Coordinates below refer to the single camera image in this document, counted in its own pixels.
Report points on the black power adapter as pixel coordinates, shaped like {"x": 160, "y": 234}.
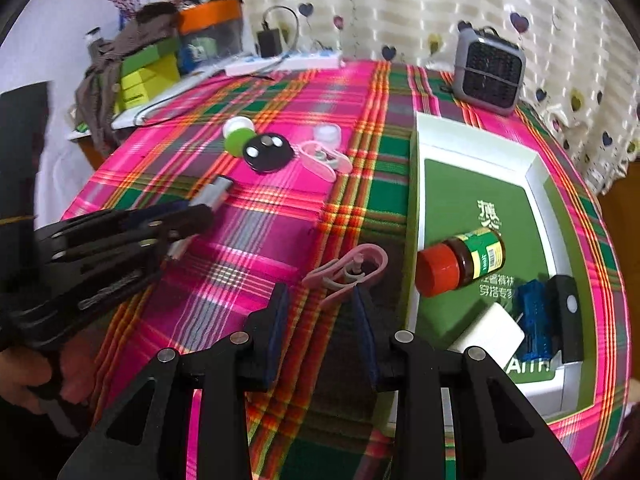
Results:
{"x": 269, "y": 43}

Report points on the heart-patterned white curtain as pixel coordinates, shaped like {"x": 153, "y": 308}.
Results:
{"x": 582, "y": 64}

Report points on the brown cloth garment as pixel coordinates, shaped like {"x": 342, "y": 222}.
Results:
{"x": 96, "y": 95}

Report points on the white long flat board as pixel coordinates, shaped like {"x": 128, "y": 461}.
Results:
{"x": 136, "y": 116}

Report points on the black rectangular device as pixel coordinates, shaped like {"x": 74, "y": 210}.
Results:
{"x": 566, "y": 318}

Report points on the pink plastic clip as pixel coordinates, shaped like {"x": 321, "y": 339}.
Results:
{"x": 364, "y": 265}

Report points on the red-capped brown jar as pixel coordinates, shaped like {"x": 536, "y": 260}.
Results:
{"x": 458, "y": 261}

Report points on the black round disc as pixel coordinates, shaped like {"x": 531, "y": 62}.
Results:
{"x": 267, "y": 153}

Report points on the white green spool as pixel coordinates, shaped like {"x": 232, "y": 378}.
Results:
{"x": 237, "y": 131}

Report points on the translucent white round lid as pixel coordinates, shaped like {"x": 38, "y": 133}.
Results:
{"x": 329, "y": 135}

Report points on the pink contact lens case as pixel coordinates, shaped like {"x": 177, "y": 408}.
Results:
{"x": 325, "y": 163}

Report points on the pink green plaid tablecloth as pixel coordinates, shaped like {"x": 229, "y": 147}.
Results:
{"x": 316, "y": 422}

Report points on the white cube block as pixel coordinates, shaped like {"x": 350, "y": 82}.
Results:
{"x": 495, "y": 331}

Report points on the grey mini fan heater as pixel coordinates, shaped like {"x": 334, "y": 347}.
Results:
{"x": 488, "y": 70}

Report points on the orange-lidded storage bin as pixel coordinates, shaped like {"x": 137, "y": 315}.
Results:
{"x": 209, "y": 32}

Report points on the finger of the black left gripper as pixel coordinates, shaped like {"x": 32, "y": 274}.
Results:
{"x": 111, "y": 228}
{"x": 112, "y": 276}

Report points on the white green shallow box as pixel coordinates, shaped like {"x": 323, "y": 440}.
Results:
{"x": 464, "y": 178}

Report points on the white power strip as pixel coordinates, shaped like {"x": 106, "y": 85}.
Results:
{"x": 252, "y": 65}

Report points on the silver metallic clip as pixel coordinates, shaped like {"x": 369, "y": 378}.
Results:
{"x": 213, "y": 196}

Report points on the yellow green cardboard box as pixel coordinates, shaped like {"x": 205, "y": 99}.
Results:
{"x": 147, "y": 73}

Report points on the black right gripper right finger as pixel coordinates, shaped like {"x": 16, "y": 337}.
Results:
{"x": 497, "y": 433}

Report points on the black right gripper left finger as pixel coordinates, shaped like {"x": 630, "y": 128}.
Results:
{"x": 144, "y": 434}

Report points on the person's left hand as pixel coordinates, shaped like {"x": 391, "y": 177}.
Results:
{"x": 22, "y": 368}

